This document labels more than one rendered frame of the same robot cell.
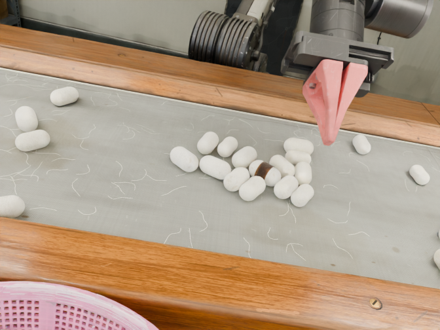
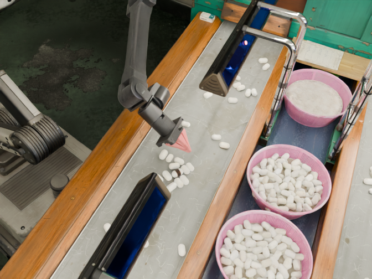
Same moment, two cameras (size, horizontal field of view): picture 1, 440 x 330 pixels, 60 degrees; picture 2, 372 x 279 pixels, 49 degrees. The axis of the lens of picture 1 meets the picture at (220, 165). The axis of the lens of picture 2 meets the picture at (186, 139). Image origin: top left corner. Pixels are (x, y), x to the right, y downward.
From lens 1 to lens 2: 105 cm
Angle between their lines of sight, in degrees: 51
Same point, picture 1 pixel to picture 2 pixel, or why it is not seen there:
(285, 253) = (210, 182)
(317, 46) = (175, 137)
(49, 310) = (221, 238)
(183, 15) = not seen: outside the picture
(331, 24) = (167, 127)
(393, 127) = not seen: hidden behind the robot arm
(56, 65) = (75, 230)
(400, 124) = not seen: hidden behind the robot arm
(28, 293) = (218, 239)
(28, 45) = (54, 239)
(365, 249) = (212, 161)
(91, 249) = (207, 226)
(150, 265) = (215, 214)
